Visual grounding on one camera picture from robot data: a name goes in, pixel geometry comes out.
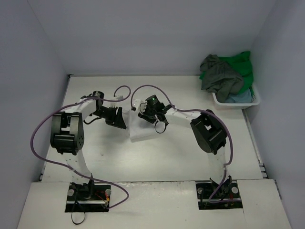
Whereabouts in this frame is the grey t shirt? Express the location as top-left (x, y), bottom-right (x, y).
top-left (200, 54), bottom-right (244, 103)

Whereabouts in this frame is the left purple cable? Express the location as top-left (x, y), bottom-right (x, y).
top-left (30, 85), bottom-right (131, 210)

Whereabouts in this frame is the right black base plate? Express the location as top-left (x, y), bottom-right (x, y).
top-left (195, 181), bottom-right (243, 210)

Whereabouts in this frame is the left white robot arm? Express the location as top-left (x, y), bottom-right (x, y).
top-left (50, 91), bottom-right (127, 200)

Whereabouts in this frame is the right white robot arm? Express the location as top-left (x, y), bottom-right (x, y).
top-left (133, 95), bottom-right (228, 197)

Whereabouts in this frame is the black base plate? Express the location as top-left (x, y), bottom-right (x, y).
top-left (65, 184), bottom-right (112, 213)
top-left (195, 181), bottom-right (243, 210)

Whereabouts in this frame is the purple cable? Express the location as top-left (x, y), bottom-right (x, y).
top-left (130, 85), bottom-right (234, 203)
top-left (30, 85), bottom-right (131, 210)

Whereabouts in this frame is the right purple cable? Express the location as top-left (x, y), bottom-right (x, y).
top-left (130, 85), bottom-right (234, 203)

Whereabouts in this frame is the white t shirt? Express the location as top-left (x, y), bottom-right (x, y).
top-left (123, 110), bottom-right (157, 142)

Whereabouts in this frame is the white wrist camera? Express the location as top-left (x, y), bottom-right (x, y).
top-left (132, 99), bottom-right (147, 114)
top-left (111, 95), bottom-right (124, 103)

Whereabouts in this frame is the white laundry basket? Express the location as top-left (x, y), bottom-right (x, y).
top-left (212, 83), bottom-right (261, 110)

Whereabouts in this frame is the light blue t shirt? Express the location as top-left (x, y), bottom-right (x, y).
top-left (225, 89), bottom-right (252, 104)

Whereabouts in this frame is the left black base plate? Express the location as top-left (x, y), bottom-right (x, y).
top-left (65, 184), bottom-right (112, 213)

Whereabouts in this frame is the green t shirt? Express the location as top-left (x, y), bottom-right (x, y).
top-left (199, 51), bottom-right (254, 94)

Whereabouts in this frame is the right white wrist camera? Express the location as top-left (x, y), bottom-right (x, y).
top-left (132, 99), bottom-right (147, 114)

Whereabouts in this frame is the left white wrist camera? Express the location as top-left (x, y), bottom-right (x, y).
top-left (111, 95), bottom-right (124, 103)

